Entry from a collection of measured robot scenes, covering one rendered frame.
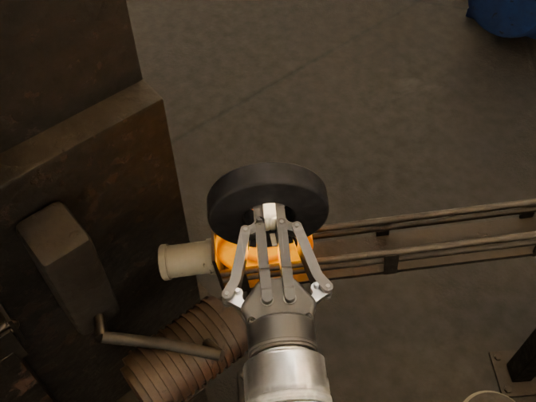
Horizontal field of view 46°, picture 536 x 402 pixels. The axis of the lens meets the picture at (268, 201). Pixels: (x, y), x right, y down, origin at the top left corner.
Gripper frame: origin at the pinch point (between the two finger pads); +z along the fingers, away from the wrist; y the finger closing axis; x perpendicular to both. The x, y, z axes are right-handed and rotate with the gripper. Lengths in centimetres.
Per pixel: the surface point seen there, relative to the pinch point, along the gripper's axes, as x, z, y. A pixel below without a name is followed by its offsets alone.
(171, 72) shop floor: -99, 123, -24
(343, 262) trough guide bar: -25.0, 3.4, 12.7
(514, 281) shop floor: -94, 29, 72
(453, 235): -26.6, 7.9, 32.5
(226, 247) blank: -20.2, 5.1, -6.0
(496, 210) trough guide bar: -22.5, 9.7, 39.2
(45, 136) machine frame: -6.0, 17.8, -31.2
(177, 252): -23.2, 6.5, -14.0
